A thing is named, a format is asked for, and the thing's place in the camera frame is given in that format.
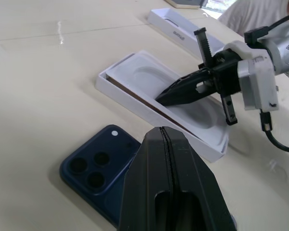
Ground white phone box base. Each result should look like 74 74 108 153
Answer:
95 50 230 163

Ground person in white shirt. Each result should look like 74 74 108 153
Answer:
218 0 289 36

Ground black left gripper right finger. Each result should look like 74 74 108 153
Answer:
162 127 236 231

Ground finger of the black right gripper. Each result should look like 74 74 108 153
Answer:
158 68 210 101
155 81 217 106

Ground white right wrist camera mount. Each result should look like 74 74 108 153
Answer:
225 40 279 112

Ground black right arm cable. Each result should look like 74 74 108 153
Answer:
244 11 289 45
258 108 289 154

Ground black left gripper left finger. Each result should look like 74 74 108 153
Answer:
118 126 180 231

